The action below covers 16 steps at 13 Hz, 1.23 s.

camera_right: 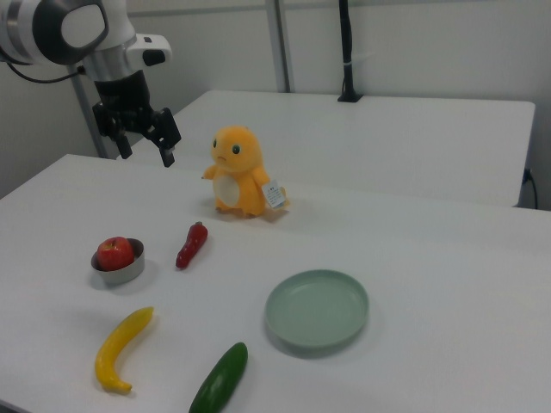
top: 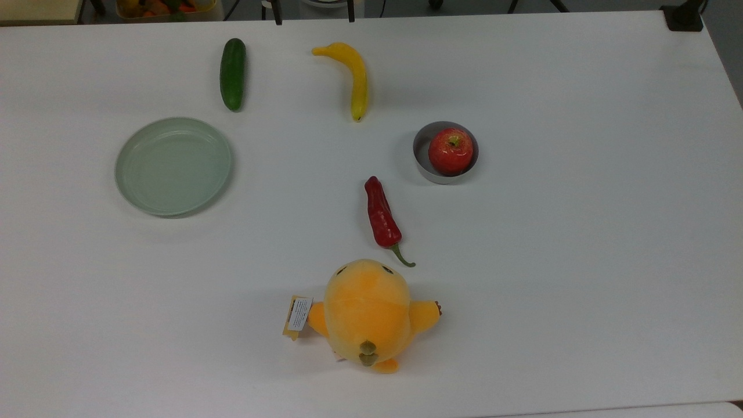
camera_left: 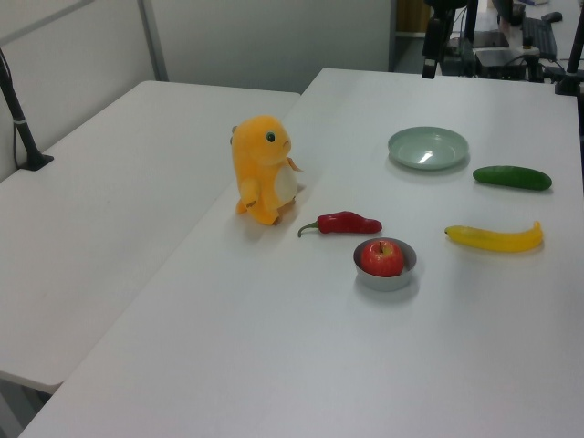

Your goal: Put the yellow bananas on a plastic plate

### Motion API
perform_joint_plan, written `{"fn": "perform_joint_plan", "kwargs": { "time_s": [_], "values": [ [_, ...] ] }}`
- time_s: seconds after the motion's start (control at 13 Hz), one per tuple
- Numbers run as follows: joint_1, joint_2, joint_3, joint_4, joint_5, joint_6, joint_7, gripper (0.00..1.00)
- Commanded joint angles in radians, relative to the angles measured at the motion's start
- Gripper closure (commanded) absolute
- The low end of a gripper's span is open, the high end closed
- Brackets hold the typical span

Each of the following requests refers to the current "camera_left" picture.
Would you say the pale green plastic plate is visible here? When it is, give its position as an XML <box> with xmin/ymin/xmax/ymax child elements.
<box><xmin>387</xmin><ymin>126</ymin><xmax>470</xmax><ymax>172</ymax></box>

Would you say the black monitor stand pole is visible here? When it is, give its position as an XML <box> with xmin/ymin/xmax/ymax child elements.
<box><xmin>462</xmin><ymin>0</ymin><xmax>480</xmax><ymax>77</ymax></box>

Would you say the small round metal bowl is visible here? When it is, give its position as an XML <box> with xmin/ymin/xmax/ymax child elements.
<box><xmin>352</xmin><ymin>237</ymin><xmax>418</xmax><ymax>292</ymax></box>

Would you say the orange plush toy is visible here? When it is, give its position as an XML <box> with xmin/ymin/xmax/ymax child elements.
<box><xmin>229</xmin><ymin>115</ymin><xmax>305</xmax><ymax>227</ymax></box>

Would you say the black electronic device box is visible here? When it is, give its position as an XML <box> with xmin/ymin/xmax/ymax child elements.
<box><xmin>474</xmin><ymin>47</ymin><xmax>531</xmax><ymax>79</ymax></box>

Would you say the black computer keyboard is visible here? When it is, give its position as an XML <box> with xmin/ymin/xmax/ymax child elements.
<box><xmin>521</xmin><ymin>16</ymin><xmax>559</xmax><ymax>58</ymax></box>

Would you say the red apple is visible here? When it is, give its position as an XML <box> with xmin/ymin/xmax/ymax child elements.
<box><xmin>360</xmin><ymin>239</ymin><xmax>405</xmax><ymax>277</ymax></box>

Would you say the black camera stand pole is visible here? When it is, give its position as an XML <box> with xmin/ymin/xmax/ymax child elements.
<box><xmin>0</xmin><ymin>45</ymin><xmax>55</xmax><ymax>172</ymax></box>

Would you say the green toy cucumber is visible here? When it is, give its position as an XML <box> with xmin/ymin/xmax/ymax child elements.
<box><xmin>472</xmin><ymin>165</ymin><xmax>553</xmax><ymax>192</ymax></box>

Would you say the red chili pepper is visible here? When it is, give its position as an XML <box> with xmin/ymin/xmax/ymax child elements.
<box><xmin>297</xmin><ymin>210</ymin><xmax>383</xmax><ymax>238</ymax></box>

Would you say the black clamp stand pole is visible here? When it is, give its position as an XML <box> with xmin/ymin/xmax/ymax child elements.
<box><xmin>554</xmin><ymin>25</ymin><xmax>584</xmax><ymax>96</ymax></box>

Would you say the yellow plastic banana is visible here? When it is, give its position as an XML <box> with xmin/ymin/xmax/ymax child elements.
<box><xmin>443</xmin><ymin>221</ymin><xmax>545</xmax><ymax>254</ymax></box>

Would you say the dark robot gripper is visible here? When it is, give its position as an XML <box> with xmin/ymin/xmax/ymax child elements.
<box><xmin>422</xmin><ymin>16</ymin><xmax>454</xmax><ymax>79</ymax></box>

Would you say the grey partition frame post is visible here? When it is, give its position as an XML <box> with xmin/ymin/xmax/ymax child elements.
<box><xmin>135</xmin><ymin>0</ymin><xmax>170</xmax><ymax>84</ymax></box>

